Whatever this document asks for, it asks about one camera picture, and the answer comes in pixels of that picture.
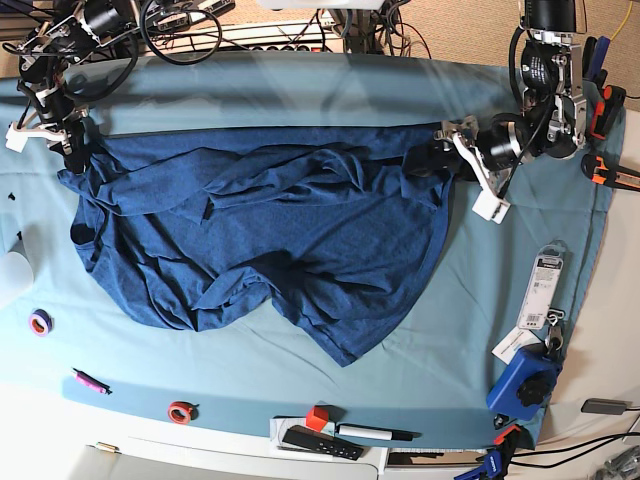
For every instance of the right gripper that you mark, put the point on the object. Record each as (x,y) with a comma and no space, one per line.
(57,112)

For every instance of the pink marker pen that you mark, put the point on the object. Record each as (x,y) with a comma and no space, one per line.
(91,383)

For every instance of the blue t-shirt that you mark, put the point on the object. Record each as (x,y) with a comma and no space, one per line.
(194,230)

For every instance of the orange black clamp upper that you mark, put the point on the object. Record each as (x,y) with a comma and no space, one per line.
(606,110)

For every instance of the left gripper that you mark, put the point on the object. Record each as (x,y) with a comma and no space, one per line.
(500,146)

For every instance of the teal table cloth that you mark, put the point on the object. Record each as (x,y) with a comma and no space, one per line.
(430,375)

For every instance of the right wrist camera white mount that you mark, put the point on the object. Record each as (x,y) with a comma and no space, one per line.
(18,136)

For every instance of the purple tape roll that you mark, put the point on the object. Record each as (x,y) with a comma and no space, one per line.
(40,322)

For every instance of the grey phone on table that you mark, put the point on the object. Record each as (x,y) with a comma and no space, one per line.
(604,407)

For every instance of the red tape roll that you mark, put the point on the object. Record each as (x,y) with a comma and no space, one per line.
(182,412)

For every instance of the silver carabiner keys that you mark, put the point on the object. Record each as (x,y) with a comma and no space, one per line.
(554,339)

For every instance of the orange black clamp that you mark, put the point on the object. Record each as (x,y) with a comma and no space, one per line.
(606,110)
(613,176)

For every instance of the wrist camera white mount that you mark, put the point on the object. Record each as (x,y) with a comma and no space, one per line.
(18,136)
(482,180)

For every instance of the grey packaged tool card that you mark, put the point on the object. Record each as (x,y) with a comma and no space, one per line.
(543,281)

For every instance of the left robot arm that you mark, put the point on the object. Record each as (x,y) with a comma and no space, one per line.
(545,78)

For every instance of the white paper tag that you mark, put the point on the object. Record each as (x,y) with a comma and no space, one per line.
(516,339)

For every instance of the orange black clamp lower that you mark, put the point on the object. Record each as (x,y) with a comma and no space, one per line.
(613,176)

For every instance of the white power strip red switch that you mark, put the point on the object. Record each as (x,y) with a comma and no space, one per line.
(291,48)

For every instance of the white black marker pen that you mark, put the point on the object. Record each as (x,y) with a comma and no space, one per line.
(374,433)

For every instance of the red cube block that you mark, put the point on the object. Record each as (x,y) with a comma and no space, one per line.
(317,418)

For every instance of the orange clamp bottom edge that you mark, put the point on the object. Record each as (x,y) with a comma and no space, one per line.
(505,433)

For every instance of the black remote control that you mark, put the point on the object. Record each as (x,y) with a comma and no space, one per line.
(313,441)

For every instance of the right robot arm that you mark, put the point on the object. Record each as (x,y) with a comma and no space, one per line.
(69,33)

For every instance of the blue box black knob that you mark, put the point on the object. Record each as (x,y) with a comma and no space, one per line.
(524,386)

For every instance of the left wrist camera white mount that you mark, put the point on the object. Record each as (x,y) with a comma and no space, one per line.
(482,180)

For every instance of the blue clamp bottom edge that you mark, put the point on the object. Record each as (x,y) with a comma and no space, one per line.
(493,466)

